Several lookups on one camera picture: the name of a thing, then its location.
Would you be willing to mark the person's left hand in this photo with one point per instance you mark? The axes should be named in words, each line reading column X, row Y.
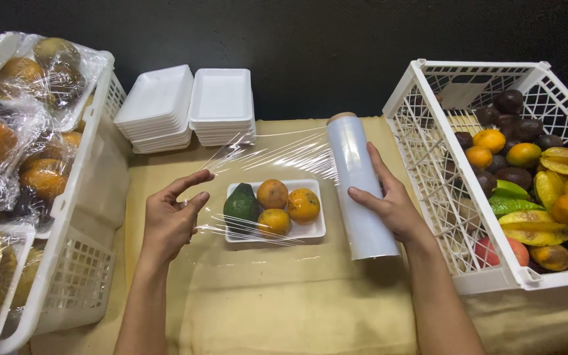
column 163, row 224

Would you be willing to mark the person's right hand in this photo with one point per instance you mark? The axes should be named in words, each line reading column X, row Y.
column 397, row 209

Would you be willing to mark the clear cling film roll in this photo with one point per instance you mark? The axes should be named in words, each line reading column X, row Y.
column 358, row 162

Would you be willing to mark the white lattice plastic crate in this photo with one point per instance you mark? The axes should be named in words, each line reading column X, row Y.
column 427, row 148

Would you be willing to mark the green avocado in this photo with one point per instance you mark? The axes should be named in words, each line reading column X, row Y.
column 241, row 206

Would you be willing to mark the white foam fruit tray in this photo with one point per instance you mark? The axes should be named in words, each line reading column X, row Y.
column 313, row 229

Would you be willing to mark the white plastic basket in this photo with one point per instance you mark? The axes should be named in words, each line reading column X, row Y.
column 79, row 266

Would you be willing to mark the round orange fruit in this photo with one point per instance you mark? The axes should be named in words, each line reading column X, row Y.
column 272, row 193
column 303, row 206
column 274, row 222

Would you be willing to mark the stack of white foam trays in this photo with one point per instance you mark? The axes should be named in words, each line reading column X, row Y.
column 221, row 96
column 156, row 101

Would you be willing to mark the heap of mixed loose fruit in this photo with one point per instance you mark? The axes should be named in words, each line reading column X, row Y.
column 535, row 197

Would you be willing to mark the beige tablecloth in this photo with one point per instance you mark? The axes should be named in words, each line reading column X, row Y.
column 284, row 296

